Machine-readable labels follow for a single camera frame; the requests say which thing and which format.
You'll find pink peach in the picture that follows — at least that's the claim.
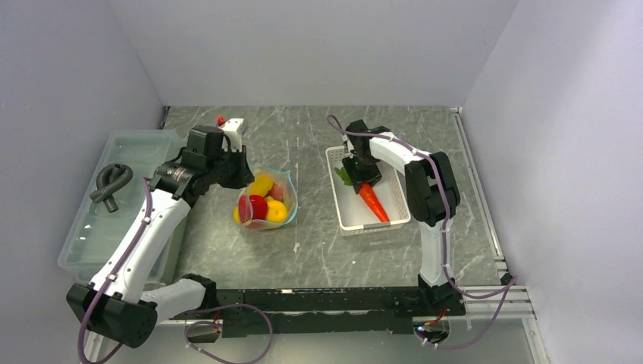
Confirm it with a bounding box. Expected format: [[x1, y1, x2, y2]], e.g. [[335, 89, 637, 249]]
[[268, 183, 285, 202]]

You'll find green leafy vegetable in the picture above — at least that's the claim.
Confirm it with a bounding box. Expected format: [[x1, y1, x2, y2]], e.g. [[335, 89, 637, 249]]
[[334, 167, 353, 187]]

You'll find yellow fruit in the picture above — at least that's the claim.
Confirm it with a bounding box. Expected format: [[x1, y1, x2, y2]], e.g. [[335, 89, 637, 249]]
[[246, 174, 274, 197]]

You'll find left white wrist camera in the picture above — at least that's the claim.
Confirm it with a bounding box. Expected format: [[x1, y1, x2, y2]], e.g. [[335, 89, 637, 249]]
[[214, 115, 248, 152]]

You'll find orange carrot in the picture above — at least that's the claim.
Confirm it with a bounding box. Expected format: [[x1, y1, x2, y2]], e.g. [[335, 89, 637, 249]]
[[358, 184, 390, 222]]

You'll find yellow lemon front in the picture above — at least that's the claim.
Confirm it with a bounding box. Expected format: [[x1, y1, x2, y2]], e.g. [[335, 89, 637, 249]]
[[233, 206, 241, 225]]

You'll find clear zip top bag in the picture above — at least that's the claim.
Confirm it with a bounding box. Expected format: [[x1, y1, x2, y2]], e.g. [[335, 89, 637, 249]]
[[237, 166, 299, 231]]

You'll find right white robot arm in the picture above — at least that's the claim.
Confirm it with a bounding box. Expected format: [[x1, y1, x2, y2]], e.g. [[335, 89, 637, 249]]
[[341, 120, 460, 315]]

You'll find red bell pepper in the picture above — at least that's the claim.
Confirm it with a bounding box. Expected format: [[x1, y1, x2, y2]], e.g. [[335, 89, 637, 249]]
[[237, 194, 268, 223]]

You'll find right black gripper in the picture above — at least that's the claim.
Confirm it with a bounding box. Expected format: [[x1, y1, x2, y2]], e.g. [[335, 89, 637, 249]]
[[343, 153, 381, 193]]

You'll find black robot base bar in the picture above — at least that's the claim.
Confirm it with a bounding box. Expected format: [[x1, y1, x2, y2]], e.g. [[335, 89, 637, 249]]
[[176, 287, 466, 338]]

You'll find white plastic basket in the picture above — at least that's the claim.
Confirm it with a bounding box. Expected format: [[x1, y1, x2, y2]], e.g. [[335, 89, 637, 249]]
[[325, 146, 411, 237]]

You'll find yellow lemon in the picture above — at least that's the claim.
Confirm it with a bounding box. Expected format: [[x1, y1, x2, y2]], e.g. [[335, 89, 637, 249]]
[[265, 199, 289, 224], [233, 206, 241, 225]]

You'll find clear plastic storage box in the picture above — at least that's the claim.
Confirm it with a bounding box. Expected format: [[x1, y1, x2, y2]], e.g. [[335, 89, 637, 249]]
[[58, 130, 184, 283]]

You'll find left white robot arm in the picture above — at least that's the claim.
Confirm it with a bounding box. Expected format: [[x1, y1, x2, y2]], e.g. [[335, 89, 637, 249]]
[[66, 118, 254, 348]]

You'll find grey corrugated hose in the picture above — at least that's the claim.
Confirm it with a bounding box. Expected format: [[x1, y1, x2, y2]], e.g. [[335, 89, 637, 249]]
[[89, 163, 134, 214]]

